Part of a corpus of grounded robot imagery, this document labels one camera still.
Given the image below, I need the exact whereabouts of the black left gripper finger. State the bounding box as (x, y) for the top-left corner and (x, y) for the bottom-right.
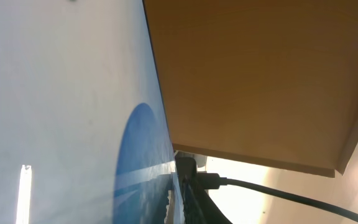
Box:
(176, 157), (231, 224)

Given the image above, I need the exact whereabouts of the thin black charger cable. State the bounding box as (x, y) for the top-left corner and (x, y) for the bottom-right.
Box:
(196, 172), (358, 224)

